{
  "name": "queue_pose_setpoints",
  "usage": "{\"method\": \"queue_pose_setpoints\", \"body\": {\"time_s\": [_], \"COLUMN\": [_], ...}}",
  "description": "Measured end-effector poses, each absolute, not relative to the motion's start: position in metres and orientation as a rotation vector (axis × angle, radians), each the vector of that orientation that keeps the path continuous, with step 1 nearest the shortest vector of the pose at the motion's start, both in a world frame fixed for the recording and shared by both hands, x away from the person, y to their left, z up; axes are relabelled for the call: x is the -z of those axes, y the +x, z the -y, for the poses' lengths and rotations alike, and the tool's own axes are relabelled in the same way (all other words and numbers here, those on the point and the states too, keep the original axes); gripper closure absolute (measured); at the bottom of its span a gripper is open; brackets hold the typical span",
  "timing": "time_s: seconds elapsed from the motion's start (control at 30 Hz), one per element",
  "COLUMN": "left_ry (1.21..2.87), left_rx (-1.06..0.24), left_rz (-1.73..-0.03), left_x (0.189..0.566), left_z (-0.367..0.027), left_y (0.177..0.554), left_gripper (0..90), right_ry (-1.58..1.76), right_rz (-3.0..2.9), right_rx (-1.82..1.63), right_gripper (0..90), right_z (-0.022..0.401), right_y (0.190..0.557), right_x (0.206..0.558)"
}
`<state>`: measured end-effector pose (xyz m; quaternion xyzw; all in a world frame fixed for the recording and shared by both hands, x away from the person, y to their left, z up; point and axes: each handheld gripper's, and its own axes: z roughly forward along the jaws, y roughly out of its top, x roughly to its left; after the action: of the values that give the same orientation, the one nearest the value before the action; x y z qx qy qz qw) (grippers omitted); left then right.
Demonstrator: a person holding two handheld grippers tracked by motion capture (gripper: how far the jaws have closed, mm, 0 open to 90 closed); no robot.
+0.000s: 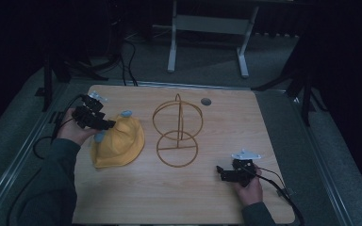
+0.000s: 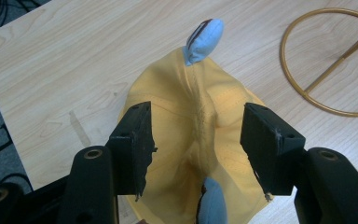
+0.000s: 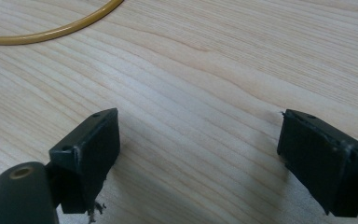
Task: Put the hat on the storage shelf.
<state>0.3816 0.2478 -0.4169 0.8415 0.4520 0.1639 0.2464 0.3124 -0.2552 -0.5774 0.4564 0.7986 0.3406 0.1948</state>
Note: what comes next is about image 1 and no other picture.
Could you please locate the yellow cloth hat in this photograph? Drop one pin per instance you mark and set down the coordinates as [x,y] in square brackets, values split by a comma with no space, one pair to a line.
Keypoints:
[121,142]

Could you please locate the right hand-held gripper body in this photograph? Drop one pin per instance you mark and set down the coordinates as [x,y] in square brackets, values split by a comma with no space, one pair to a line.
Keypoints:
[242,171]

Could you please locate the white desk frame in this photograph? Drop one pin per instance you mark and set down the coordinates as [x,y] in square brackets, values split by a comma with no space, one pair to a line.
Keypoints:
[212,24]

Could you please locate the person's right hand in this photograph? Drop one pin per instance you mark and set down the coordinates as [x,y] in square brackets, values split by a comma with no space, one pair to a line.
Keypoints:
[253,191]

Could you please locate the person's left hand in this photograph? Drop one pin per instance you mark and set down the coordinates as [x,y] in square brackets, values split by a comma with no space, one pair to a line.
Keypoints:
[70,128]

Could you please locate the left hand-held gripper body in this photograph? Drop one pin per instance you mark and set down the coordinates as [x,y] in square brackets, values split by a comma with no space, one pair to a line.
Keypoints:
[89,117]

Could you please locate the black metal stand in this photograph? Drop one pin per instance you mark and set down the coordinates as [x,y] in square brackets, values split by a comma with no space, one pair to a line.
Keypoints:
[306,94]
[48,78]

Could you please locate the grey round table grommet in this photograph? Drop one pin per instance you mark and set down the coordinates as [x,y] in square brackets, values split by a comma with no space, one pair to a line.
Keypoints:
[205,101]

